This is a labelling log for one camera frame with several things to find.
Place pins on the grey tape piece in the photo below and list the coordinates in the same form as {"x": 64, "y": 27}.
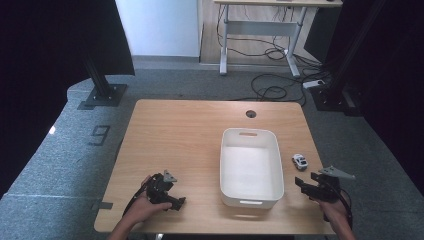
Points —
{"x": 103, "y": 205}

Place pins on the white toy car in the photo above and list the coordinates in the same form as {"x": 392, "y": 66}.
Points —
{"x": 300, "y": 162}

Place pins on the black tape floor marking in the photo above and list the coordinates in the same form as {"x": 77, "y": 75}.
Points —
{"x": 100, "y": 135}

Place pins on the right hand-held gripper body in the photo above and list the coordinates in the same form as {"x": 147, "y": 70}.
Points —
{"x": 328, "y": 188}

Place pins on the white desk with metal legs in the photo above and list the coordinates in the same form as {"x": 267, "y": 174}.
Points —
{"x": 263, "y": 28}

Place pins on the black metal stand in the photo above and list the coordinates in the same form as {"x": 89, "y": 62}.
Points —
{"x": 340, "y": 80}
{"x": 103, "y": 90}

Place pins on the white plastic bin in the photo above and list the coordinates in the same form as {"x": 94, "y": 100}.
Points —
{"x": 250, "y": 170}

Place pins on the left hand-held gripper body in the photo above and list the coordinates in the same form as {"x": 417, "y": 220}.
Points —
{"x": 159, "y": 190}

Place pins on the person's left hand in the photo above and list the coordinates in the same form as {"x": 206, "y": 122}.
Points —
{"x": 141, "y": 210}

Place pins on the black curtain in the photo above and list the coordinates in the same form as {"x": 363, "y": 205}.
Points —
{"x": 393, "y": 83}
{"x": 50, "y": 66}

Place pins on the person's right hand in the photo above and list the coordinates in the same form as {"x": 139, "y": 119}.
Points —
{"x": 333, "y": 213}

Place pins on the white power strip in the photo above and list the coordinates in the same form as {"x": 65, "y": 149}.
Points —
{"x": 313, "y": 84}

